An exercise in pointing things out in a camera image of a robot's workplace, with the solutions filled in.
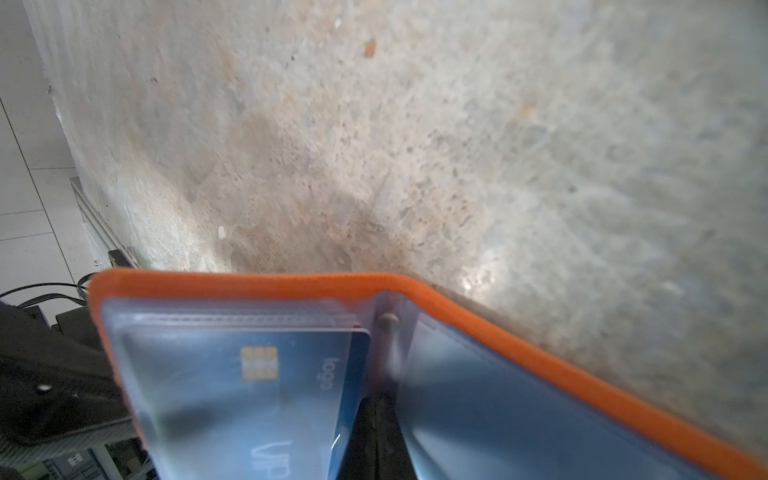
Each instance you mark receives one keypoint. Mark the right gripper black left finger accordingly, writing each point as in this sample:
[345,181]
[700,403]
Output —
[360,458]

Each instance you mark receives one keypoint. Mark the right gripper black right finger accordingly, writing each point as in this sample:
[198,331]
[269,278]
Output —
[393,461]

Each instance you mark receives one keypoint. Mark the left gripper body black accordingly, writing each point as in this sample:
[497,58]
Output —
[58,396]

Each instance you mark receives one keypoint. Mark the orange card holder wallet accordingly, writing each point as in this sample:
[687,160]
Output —
[472,400]

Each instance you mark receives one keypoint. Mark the aluminium mounting rail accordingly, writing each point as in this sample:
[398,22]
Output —
[108,251]

